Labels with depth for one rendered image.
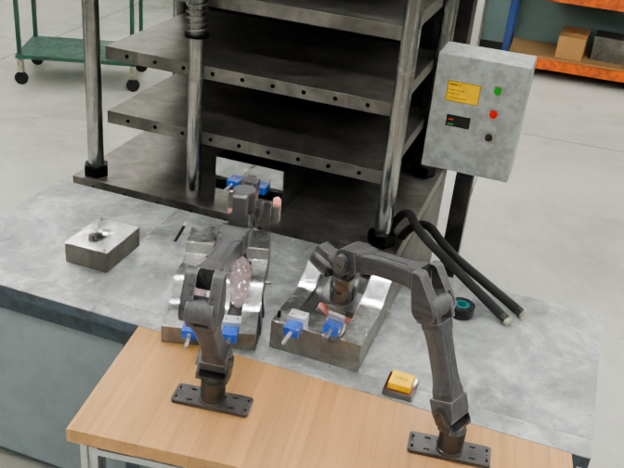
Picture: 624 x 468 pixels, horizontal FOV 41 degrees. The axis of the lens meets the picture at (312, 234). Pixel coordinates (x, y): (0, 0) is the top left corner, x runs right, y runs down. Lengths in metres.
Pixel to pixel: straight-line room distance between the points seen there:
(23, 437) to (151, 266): 0.78
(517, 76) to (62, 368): 1.71
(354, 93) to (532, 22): 5.99
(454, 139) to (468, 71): 0.24
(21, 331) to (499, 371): 1.47
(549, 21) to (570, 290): 4.60
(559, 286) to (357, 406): 2.52
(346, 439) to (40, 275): 1.12
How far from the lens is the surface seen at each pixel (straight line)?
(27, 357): 2.83
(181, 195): 3.18
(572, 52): 8.12
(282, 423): 2.10
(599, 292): 4.60
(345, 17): 2.80
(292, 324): 2.26
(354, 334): 2.27
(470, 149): 2.85
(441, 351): 1.95
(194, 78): 2.99
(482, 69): 2.77
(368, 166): 2.91
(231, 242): 1.95
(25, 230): 2.93
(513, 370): 2.42
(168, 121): 3.18
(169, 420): 2.10
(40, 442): 3.04
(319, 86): 2.87
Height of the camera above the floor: 2.18
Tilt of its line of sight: 28 degrees down
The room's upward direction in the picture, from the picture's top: 6 degrees clockwise
